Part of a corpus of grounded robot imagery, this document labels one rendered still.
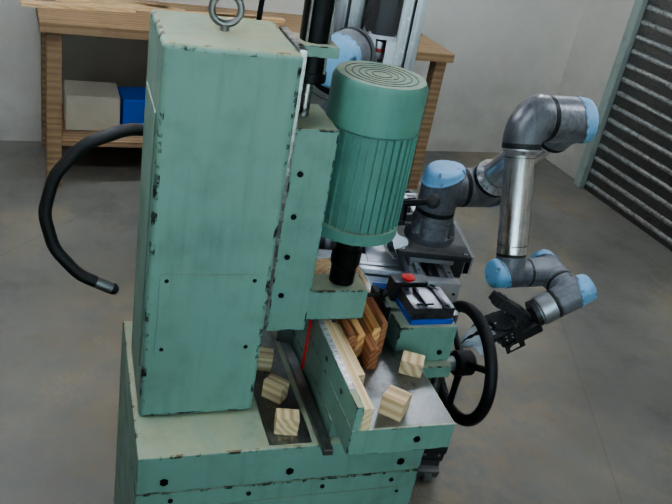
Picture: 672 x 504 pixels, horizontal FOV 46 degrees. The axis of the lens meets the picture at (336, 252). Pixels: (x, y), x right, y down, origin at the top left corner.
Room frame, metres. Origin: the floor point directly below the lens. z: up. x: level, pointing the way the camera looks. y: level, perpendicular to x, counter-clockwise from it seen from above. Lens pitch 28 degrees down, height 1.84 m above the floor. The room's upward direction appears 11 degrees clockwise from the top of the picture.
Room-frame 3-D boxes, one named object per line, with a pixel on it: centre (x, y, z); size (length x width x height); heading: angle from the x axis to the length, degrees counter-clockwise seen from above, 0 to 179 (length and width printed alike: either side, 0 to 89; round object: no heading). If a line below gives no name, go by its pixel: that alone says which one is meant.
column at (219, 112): (1.29, 0.25, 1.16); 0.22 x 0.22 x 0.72; 22
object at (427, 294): (1.48, -0.20, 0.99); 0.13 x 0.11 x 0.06; 22
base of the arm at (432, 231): (2.15, -0.26, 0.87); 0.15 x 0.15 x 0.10
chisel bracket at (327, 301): (1.39, 0.00, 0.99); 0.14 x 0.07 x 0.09; 112
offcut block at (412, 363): (1.33, -0.19, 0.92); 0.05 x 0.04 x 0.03; 83
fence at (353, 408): (1.39, 0.02, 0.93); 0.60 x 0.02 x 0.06; 22
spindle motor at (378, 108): (1.40, -0.02, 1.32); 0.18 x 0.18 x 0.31
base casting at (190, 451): (1.35, 0.09, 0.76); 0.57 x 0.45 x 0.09; 112
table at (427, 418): (1.44, -0.12, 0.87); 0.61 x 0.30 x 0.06; 22
